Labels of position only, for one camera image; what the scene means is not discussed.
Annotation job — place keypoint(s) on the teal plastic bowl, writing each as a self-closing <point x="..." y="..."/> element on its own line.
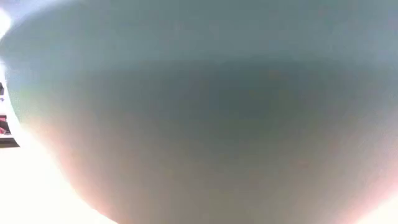
<point x="199" y="112"/>

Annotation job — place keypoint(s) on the red background object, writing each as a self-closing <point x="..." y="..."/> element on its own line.
<point x="3" y="129"/>

